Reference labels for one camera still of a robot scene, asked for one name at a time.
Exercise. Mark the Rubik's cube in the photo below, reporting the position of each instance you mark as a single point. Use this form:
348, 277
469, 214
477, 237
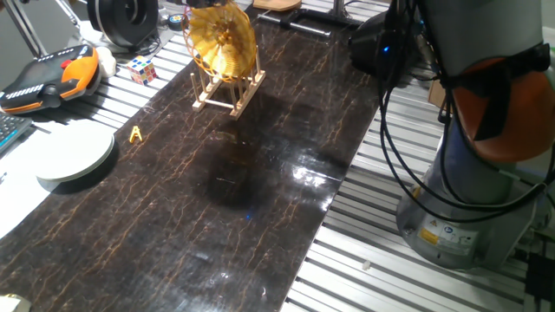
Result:
141, 70

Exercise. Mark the white paper sheet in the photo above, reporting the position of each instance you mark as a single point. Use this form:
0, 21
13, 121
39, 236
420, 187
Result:
17, 195

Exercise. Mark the white round plate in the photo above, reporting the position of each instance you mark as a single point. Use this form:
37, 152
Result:
73, 151

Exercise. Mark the orange black teach pendant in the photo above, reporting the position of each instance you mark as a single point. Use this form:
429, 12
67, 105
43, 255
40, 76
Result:
47, 80

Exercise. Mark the computer keyboard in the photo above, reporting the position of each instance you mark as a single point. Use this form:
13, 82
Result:
11, 130

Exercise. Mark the wooden board with circle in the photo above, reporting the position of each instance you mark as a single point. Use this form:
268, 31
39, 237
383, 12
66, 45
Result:
277, 4

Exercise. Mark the grey metal stand leg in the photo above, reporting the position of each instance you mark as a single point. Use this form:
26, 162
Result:
26, 28

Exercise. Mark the wooden peg dish rack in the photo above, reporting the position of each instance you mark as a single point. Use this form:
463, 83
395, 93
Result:
243, 95

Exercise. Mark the cardboard box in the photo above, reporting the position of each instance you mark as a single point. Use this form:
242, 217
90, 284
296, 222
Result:
437, 94

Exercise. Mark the woven yellow wicker basket dish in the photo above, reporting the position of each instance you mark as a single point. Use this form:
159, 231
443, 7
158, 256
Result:
223, 41

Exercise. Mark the black clamp with metal screw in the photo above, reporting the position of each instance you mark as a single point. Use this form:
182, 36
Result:
303, 28

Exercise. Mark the black device with blue light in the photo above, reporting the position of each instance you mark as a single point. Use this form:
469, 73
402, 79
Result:
368, 43

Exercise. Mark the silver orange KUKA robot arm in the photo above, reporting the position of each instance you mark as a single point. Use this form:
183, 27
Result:
477, 34

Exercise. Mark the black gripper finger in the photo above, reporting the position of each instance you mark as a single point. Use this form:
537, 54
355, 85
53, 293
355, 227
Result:
214, 2
197, 2

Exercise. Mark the yellow letter A piece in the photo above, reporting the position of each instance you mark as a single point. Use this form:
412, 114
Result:
135, 135

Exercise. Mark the small white plastic bit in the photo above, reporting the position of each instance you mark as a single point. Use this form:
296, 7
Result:
367, 265

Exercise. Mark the white cloth piece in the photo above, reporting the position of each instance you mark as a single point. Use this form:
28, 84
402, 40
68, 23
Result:
13, 303

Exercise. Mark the white rounded object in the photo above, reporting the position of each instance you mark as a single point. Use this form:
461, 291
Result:
107, 60

